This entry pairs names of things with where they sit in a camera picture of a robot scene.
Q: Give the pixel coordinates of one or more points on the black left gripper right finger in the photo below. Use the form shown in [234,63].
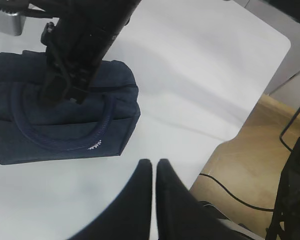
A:
[179,215]

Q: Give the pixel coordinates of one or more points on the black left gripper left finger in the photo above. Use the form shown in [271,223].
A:
[128,217]

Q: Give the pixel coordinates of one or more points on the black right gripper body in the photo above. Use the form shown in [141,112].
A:
[74,51]

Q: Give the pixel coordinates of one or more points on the navy blue lunch bag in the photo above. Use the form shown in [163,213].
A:
[33,131]

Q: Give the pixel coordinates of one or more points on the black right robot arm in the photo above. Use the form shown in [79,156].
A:
[116,13]

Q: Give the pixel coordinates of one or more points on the black equipment beside table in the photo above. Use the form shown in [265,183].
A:
[285,221]

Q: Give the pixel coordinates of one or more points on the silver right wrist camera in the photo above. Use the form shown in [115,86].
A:
[11,23]

